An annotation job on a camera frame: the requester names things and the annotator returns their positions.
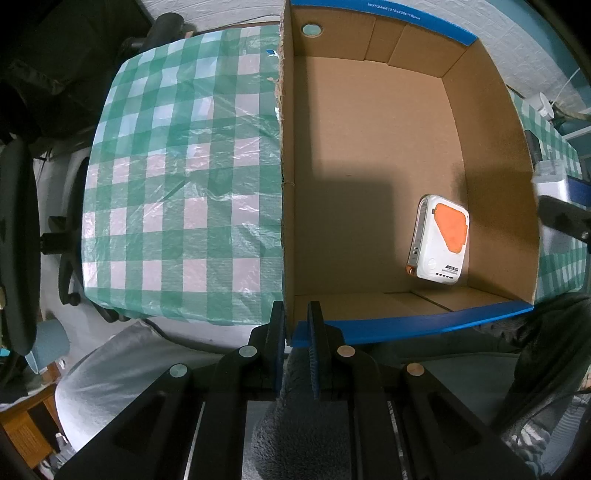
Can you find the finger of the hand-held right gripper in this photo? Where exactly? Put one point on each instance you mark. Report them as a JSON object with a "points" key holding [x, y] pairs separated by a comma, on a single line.
{"points": [[563, 214]]}

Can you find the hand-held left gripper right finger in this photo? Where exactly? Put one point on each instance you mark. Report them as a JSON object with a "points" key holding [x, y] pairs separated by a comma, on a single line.
{"points": [[314, 357]]}

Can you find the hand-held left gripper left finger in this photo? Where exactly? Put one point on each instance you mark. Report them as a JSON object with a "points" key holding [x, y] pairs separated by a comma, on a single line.
{"points": [[278, 353]]}

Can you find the white and orange device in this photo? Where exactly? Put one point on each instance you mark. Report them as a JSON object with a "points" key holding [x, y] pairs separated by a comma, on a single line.
{"points": [[434, 261]]}

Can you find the cardboard box with blue rim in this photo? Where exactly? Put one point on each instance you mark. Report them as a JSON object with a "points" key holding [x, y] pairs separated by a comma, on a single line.
{"points": [[369, 161]]}

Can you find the small black device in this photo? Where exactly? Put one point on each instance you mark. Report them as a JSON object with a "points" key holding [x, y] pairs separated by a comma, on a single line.
{"points": [[533, 146]]}

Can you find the grey fleece garment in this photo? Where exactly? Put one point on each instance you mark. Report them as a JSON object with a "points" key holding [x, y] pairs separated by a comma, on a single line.
{"points": [[295, 438]]}

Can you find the small white device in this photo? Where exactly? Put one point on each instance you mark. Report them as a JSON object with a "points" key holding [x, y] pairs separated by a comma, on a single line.
{"points": [[546, 105]]}

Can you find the grey-green cushion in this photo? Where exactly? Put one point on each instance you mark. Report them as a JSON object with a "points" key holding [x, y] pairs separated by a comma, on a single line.
{"points": [[438, 350]]}

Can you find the white plastic sheet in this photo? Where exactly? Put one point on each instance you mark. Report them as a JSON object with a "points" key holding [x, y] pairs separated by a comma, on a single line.
{"points": [[129, 364]]}

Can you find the green checked tablecloth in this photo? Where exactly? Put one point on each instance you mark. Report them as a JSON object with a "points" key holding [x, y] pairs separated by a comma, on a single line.
{"points": [[184, 184]]}

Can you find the striped grey white cloth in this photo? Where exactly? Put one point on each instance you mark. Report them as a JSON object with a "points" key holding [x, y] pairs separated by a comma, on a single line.
{"points": [[526, 450]]}

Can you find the wooden furniture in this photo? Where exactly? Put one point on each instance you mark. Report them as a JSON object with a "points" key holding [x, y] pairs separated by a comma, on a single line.
{"points": [[23, 429]]}

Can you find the black office chair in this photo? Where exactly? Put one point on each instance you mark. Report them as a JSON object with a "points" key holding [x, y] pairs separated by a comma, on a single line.
{"points": [[18, 254]]}

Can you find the black rounded object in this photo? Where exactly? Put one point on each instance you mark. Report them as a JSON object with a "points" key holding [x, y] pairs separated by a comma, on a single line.
{"points": [[161, 30]]}

